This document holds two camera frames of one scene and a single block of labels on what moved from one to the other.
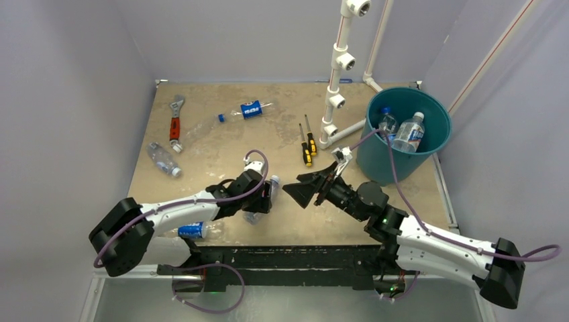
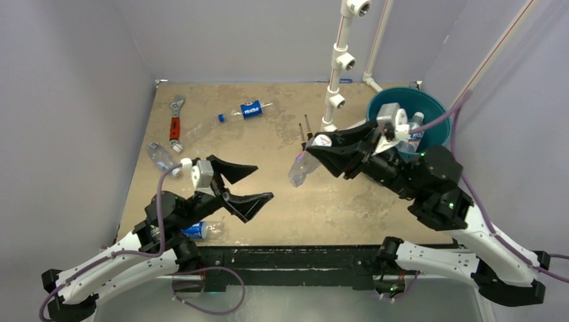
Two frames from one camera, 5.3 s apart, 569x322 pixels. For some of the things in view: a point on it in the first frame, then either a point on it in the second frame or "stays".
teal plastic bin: [373, 155] stays
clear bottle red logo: [253, 218] to [304, 162]
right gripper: [303, 192] to [345, 157]
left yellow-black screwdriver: [306, 153] stays
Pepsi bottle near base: [208, 229] stays
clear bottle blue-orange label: [409, 134] stays
